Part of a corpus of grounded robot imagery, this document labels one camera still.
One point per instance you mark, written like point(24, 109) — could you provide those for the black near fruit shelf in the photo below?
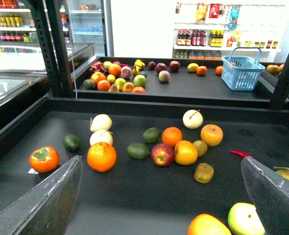
point(136, 197)

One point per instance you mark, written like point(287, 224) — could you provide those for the orange far by basket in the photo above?
point(219, 70)

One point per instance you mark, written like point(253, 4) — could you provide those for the orange persimmon green calyx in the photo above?
point(44, 159)

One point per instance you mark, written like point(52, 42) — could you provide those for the black far fruit shelf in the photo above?
point(185, 87)

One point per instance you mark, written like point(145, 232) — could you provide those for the black shelf upright right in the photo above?
point(281, 90)

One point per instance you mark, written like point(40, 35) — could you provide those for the green avocado centre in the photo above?
point(138, 151)

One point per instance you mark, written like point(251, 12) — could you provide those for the golden orange apple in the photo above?
point(211, 134)

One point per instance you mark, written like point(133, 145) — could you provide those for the small orange tangerine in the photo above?
point(172, 136)

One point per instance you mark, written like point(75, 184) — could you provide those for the white pear lower left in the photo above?
point(101, 136)

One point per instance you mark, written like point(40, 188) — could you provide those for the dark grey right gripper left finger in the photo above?
point(47, 208)

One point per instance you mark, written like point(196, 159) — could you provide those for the orange tangerine far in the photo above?
point(201, 70)

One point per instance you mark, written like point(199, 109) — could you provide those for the white pear upper left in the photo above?
point(100, 122)

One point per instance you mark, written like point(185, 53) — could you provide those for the glass door fridge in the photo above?
point(91, 23)

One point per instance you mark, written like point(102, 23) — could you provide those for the black fruit shelf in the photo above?
point(136, 197)
point(185, 87)

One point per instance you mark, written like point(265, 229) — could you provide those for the left drinks shelf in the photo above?
point(16, 23)

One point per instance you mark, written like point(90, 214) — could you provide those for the red yellow mango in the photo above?
point(206, 224)

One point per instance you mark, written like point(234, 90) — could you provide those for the dark red apple far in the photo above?
point(174, 66)

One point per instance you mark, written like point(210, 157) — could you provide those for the green apple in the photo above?
point(243, 220)

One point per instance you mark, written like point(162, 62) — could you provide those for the olive kiwi lower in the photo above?
point(204, 173)

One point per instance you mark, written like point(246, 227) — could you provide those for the olive kiwi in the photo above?
point(204, 173)
point(201, 147)

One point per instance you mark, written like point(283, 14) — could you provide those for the black shelf upright left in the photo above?
point(46, 17)

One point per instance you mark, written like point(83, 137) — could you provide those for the pile of assorted fruit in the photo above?
point(116, 77)

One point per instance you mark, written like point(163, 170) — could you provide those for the olive kiwi upper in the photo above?
point(201, 147)

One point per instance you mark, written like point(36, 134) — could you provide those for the glass top freezer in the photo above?
point(22, 64)

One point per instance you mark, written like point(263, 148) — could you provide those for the large orange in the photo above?
point(101, 156)

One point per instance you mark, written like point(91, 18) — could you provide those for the yellow orange fruit centre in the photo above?
point(185, 153)

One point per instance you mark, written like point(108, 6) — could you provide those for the red chili pepper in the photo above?
point(239, 153)

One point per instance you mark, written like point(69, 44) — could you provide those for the white pear with stem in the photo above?
point(192, 119)

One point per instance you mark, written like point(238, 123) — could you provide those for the small blue shopping basket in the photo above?
point(241, 73)

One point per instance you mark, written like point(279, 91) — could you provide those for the white wall shelf with bottles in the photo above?
point(209, 29)

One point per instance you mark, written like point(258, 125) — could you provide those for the green lime upper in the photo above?
point(151, 135)

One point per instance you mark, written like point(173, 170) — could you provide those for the dark green avocado left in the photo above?
point(71, 142)

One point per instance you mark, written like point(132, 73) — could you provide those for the yellow lemon far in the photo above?
point(192, 67)

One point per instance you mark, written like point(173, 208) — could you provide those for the fruit at far right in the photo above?
point(275, 69)

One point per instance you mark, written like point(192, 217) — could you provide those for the black shelf upright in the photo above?
point(46, 17)
point(281, 90)

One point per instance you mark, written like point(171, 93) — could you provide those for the pink peach far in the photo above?
point(164, 76)

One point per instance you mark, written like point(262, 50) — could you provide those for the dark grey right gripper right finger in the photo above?
point(269, 192)

